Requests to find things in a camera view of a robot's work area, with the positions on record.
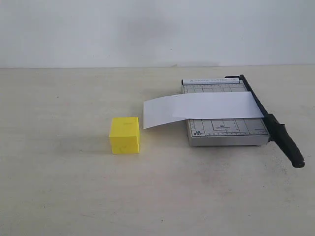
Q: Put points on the white paper sheet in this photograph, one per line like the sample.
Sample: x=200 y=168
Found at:
x=206 y=105

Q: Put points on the yellow foam cube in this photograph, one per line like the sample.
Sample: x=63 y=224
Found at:
x=125 y=135

